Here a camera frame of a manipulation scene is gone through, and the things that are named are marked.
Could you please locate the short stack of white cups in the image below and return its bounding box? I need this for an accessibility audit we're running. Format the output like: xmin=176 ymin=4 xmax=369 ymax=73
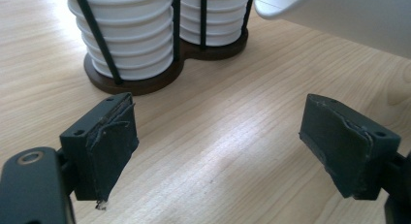
xmin=62 ymin=0 xmax=175 ymax=81

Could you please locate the dark wire cup holder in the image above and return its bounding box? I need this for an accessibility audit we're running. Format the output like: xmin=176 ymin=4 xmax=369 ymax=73
xmin=72 ymin=0 xmax=255 ymax=96

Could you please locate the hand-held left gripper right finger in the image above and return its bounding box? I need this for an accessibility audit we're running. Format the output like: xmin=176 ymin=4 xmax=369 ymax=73
xmin=299 ymin=93 xmax=402 ymax=201

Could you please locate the tall stack of white cups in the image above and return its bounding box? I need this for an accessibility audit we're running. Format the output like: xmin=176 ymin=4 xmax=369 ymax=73
xmin=178 ymin=0 xmax=250 ymax=48

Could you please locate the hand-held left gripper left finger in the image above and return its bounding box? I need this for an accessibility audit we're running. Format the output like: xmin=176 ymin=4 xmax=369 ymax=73
xmin=59 ymin=92 xmax=140 ymax=210

